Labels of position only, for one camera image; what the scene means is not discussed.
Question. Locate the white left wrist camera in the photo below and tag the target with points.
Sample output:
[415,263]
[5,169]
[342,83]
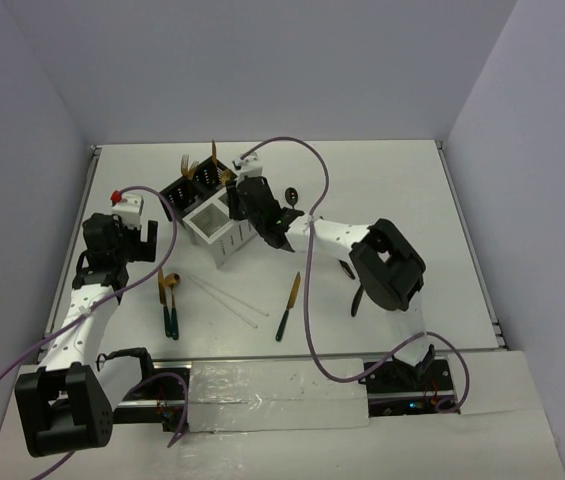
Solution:
[128,208]

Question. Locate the black knife upper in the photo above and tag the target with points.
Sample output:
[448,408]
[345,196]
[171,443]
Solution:
[347,269]

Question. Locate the black spoon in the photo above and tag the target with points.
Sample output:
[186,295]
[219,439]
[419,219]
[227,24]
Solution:
[291,197]

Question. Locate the black utensil caddy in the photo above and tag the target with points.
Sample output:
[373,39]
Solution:
[185,195]

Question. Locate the white utensil caddy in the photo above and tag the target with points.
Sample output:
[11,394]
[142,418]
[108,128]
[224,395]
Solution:
[210,227]

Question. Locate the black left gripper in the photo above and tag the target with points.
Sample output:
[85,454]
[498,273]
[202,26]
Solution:
[143,251]

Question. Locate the white chopstick lower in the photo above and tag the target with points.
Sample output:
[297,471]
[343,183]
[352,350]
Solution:
[245,319]

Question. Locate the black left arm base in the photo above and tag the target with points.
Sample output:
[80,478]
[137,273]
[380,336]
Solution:
[141,391]

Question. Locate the gold spoon green handle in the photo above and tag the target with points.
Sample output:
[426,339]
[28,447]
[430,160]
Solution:
[227,176]
[171,281]

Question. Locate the gold knife green handle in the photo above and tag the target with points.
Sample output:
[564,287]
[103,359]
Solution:
[163,301]
[289,306]
[214,156]

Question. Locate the gold fork green handle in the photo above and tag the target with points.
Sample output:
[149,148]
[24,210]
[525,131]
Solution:
[192,169]
[185,166]

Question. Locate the aluminium table rail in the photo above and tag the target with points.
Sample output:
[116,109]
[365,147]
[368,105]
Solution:
[55,306]

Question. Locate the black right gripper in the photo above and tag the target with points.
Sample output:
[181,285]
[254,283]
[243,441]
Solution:
[234,198]

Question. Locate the black knife lower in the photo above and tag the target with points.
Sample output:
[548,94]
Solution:
[356,301]

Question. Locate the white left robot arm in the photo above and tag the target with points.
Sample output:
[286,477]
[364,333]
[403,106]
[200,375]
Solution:
[67,404]

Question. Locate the white chopstick upper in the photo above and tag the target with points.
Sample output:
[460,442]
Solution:
[231,296]

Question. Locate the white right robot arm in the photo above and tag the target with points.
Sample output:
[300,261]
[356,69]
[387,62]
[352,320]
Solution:
[389,269]

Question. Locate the black knife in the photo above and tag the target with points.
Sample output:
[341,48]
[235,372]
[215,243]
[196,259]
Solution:
[347,269]
[356,301]

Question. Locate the white chopstick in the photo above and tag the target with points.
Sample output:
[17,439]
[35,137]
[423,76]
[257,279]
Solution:
[245,319]
[231,296]

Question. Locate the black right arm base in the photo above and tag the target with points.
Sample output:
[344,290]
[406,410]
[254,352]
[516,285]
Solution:
[398,389]

